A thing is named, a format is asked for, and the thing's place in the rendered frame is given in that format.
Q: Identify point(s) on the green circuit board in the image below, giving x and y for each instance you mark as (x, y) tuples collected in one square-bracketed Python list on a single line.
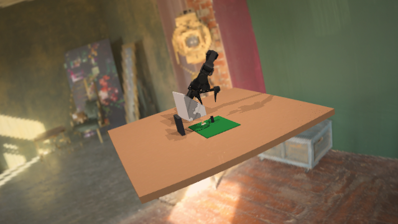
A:
[(220, 125)]

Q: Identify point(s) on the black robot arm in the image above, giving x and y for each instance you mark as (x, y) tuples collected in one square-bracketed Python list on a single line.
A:
[(206, 70)]

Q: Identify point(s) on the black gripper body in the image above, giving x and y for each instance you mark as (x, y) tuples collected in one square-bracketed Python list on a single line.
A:
[(205, 88)]

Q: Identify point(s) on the black computer fan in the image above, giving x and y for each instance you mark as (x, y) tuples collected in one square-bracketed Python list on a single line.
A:
[(179, 124)]

